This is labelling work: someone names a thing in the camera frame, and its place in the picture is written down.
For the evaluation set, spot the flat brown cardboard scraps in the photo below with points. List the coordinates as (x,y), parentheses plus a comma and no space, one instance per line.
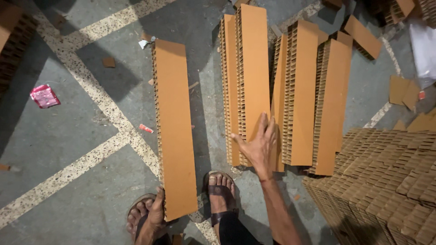
(403,91)

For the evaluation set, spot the person's left hand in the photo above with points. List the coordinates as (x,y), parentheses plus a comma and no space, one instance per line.
(156,216)

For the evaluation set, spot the small red wrapper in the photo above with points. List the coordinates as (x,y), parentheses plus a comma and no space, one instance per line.
(145,128)

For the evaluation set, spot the short honeycomb cardboard panel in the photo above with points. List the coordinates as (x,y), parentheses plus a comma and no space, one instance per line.
(364,35)

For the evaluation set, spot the long honeycomb cardboard panel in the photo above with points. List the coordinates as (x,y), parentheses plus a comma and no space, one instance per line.
(279,92)
(301,95)
(175,129)
(229,88)
(344,44)
(330,109)
(253,75)

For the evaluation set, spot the person's right foot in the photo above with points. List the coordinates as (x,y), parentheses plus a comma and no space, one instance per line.
(221,199)

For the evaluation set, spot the pink plastic wrapper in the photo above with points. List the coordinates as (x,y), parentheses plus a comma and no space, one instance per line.
(44,96)

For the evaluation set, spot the small brown cardboard scrap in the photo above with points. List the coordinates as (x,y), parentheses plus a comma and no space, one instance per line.
(109,62)

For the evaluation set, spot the black trouser leg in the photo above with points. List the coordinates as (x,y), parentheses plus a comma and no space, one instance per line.
(238,231)

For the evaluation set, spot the flat cardboard sheets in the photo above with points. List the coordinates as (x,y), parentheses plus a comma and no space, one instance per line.
(420,121)

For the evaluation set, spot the dark stack of honeycomb pads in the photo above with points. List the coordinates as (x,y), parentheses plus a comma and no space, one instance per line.
(13,44)

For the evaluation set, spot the person's foot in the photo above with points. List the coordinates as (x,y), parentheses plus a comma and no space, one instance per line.
(136,217)
(221,199)

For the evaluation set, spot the white paper scrap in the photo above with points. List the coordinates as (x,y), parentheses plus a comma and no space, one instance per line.
(143,43)

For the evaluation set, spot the big stack of honeycomb pads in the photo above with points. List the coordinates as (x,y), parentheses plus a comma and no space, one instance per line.
(378,190)

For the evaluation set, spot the brown right sandal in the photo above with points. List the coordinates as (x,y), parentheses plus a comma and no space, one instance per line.
(218,190)

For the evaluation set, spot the person's right hand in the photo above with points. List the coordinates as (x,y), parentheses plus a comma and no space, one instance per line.
(260,153)

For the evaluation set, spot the person's left foot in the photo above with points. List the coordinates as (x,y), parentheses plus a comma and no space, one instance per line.
(136,217)

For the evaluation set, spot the white plastic bag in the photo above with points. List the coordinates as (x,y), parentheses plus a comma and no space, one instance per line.
(424,51)

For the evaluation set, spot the heap of honeycomb cardboard pieces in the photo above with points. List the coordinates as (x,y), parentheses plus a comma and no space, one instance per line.
(402,10)

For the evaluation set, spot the brown left sandal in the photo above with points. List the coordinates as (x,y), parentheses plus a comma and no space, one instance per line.
(140,204)

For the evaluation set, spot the brown sandal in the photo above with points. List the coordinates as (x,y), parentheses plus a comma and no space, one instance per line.
(140,204)
(218,190)

